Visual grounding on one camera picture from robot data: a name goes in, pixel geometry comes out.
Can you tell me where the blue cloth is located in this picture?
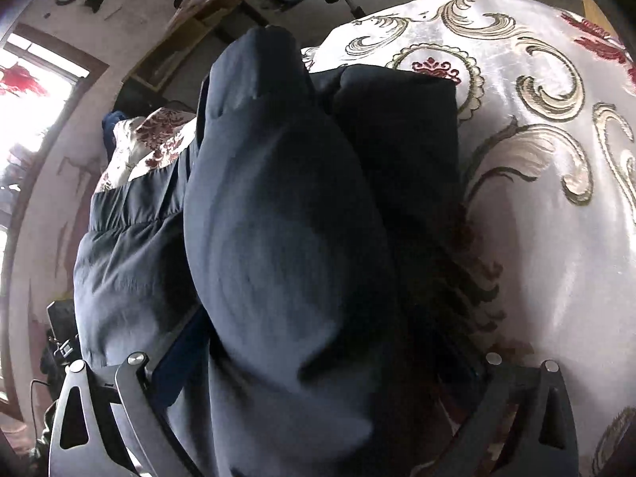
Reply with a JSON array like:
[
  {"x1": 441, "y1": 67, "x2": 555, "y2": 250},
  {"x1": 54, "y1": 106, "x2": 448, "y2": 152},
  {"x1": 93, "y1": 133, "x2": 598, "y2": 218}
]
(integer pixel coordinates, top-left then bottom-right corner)
[{"x1": 102, "y1": 109, "x2": 131, "y2": 156}]

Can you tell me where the window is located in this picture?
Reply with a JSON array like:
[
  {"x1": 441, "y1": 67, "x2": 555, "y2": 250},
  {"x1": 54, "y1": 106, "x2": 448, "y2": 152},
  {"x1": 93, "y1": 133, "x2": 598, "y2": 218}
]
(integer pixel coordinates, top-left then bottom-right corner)
[{"x1": 0, "y1": 25, "x2": 109, "y2": 408}]

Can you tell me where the white floral bedspread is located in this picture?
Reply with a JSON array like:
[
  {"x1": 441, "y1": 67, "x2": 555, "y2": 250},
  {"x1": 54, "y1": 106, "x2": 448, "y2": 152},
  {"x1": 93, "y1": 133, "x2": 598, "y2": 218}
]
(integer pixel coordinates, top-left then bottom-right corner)
[{"x1": 94, "y1": 0, "x2": 636, "y2": 477}]

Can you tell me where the dark navy padded jacket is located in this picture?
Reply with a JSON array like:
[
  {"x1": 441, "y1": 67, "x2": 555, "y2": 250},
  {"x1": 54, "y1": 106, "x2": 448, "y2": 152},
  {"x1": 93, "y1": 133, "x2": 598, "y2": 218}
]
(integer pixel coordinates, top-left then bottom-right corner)
[{"x1": 74, "y1": 25, "x2": 493, "y2": 477}]

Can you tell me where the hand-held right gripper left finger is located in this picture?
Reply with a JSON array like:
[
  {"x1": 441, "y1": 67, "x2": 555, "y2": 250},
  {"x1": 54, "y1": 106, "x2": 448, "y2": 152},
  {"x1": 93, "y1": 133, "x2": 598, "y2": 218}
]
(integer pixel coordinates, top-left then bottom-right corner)
[{"x1": 35, "y1": 303, "x2": 212, "y2": 477}]

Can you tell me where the black device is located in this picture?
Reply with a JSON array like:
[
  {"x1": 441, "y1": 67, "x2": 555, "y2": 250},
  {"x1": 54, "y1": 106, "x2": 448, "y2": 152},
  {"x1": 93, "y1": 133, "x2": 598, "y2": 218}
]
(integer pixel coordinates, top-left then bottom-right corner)
[{"x1": 40, "y1": 301, "x2": 84, "y2": 389}]

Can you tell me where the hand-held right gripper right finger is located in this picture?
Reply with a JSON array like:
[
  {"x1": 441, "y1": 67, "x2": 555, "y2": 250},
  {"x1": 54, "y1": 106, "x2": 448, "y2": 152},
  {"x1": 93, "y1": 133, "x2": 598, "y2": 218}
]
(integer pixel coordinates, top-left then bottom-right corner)
[{"x1": 412, "y1": 353, "x2": 580, "y2": 477}]

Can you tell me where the red hanging ornament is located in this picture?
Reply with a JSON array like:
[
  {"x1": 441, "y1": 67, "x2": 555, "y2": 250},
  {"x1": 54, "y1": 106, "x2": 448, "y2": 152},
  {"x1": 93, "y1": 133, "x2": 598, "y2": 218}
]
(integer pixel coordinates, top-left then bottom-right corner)
[{"x1": 0, "y1": 62, "x2": 49, "y2": 98}]

